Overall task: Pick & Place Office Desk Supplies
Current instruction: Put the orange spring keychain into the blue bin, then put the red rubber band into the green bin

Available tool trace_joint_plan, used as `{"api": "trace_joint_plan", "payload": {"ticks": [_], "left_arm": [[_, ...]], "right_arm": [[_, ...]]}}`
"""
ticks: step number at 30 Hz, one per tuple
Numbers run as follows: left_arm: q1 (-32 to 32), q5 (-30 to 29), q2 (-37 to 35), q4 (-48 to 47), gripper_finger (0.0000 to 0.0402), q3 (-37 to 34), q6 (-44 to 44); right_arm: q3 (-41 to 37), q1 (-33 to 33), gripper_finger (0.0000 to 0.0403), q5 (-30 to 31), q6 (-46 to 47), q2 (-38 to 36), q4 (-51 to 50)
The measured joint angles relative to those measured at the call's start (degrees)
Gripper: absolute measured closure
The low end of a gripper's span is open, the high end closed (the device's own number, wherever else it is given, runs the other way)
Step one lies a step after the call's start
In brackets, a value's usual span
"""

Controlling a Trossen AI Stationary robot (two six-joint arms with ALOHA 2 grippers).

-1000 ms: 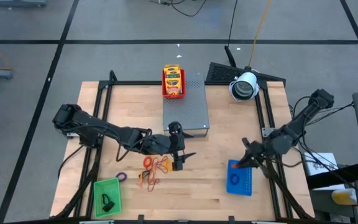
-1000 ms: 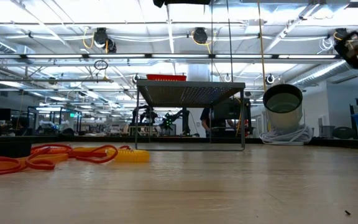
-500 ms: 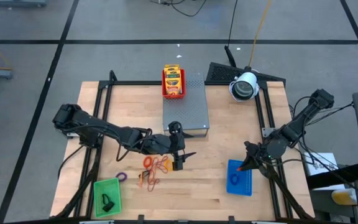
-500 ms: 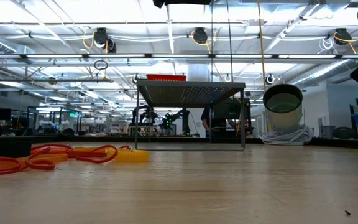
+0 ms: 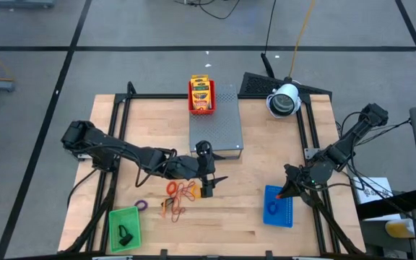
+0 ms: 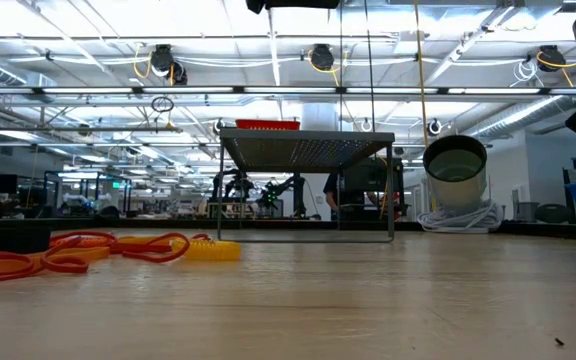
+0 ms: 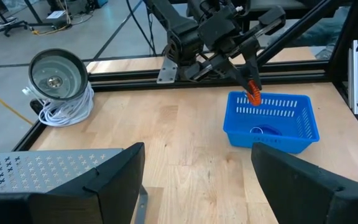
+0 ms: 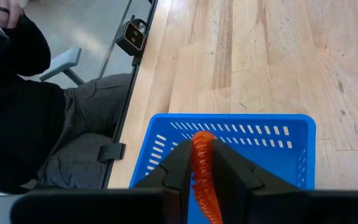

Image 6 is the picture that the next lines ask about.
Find black equipment cabinet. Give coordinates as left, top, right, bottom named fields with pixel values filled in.
left=340, top=157, right=404, bottom=221

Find person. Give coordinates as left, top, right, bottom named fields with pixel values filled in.
left=323, top=172, right=343, bottom=214

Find black cable loop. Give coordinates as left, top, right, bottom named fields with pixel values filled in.
left=150, top=95, right=176, bottom=114

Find grey perforated metal shelf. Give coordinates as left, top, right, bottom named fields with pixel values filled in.
left=215, top=127, right=397, bottom=245

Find black round bag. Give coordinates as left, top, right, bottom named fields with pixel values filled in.
left=534, top=202, right=573, bottom=225

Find black background robot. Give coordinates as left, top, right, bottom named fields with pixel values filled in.
left=210, top=168, right=319, bottom=221

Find white coiled lamp cable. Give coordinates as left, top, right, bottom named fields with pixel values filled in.
left=416, top=198, right=505, bottom=235

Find yellow coil keychain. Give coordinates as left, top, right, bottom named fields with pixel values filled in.
left=171, top=238, right=243, bottom=263

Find large ceiling cable reel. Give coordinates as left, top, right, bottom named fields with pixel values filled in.
left=536, top=44, right=567, bottom=74
left=309, top=43, right=336, bottom=72
left=149, top=44, right=189, bottom=87

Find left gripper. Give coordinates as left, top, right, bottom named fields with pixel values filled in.
left=245, top=0, right=342, bottom=15

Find red cord loop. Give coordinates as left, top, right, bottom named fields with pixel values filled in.
left=117, top=232, right=193, bottom=265

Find silver ventilation duct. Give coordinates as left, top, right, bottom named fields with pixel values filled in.
left=467, top=93, right=576, bottom=143

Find red and orange scissors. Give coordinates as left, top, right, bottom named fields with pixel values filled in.
left=0, top=244, right=114, bottom=281

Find long ceiling light bar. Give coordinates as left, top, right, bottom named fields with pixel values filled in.
left=0, top=85, right=576, bottom=97

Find grey trash bin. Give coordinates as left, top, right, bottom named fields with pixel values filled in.
left=514, top=200, right=541, bottom=224

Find black hanging cable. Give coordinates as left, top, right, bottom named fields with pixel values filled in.
left=363, top=0, right=377, bottom=135

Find red plastic basket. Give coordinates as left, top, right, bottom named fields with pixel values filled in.
left=234, top=118, right=302, bottom=132

